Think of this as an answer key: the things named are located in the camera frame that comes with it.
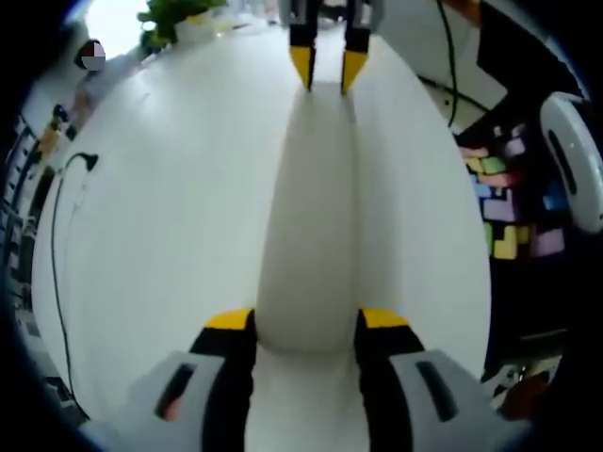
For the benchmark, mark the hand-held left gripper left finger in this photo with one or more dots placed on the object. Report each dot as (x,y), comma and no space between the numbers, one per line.
(155,400)

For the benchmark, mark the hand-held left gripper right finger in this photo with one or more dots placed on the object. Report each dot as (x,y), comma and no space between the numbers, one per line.
(447,405)

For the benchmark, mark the green potted plant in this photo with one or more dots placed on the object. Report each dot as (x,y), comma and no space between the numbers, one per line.
(165,19)

